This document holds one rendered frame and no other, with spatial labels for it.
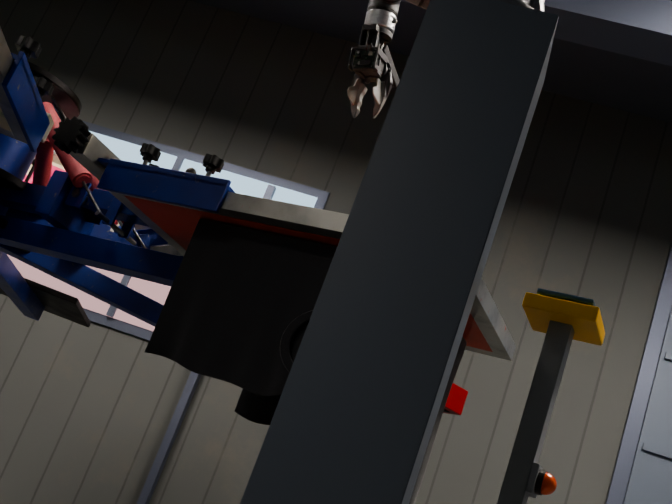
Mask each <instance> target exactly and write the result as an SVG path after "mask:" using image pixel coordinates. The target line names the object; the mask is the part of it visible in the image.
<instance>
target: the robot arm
mask: <svg viewBox="0 0 672 504"><path fill-rule="evenodd" d="M405 1H408V2H410V3H412V4H414V5H416V6H419V7H421V8H423V9H426V10H427V7H428V5H429V2H430V0H405ZM496 1H501V2H505V3H509V4H513V5H518V6H522V7H526V8H530V9H534V10H539V11H543V12H544V2H545V0H496ZM400 2H401V0H369V3H368V8H367V12H366V17H365V22H364V24H363V26H362V31H361V36H360V41H359V46H358V47H352V49H351V54H350V58H349V63H348V68H349V69H350V70H351V71H352V72H353V70H354V71H355V73H356V74H355V75H354V77H353V79H352V87H349V88H348V90H347V96H348V98H349V100H350V102H351V112H352V115H353V117H354V118H356V117H357V115H358V114H359V113H360V106H361V104H362V98H363V96H364V95H365V94H366V92H367V88H366V86H365V85H364V80H365V82H366V83H367V84H369V82H376V85H375V86H374V87H372V95H373V97H374V99H375V100H374V103H375V106H374V108H373V115H372V118H376V116H377V115H378V114H379V112H380V111H381V109H382V107H383V106H384V104H385V101H386V99H387V98H388V95H389V93H390V90H391V88H392V87H397V85H398V84H399V82H400V80H399V77H398V74H397V72H396V69H395V66H394V63H393V60H392V57H391V54H390V51H389V48H388V45H384V44H388V43H390V42H391V41H392V37H393V34H394V30H395V25H396V23H397V16H398V11H399V6H400ZM352 55H353V56H354V59H353V64H352V65H351V64H350V63H351V58H352Z"/></svg>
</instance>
